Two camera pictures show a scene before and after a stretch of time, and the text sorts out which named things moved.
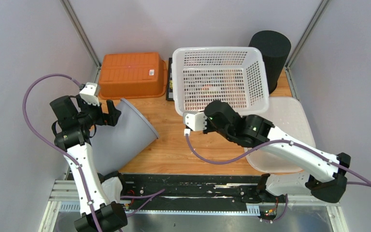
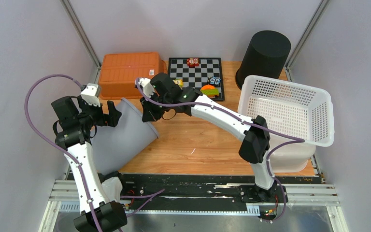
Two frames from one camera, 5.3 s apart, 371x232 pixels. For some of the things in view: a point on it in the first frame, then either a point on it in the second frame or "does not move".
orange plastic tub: (133, 76) does not move
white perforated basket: (235, 75) → (303, 111)
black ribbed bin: (275, 47) does not move
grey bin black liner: (115, 147) does not move
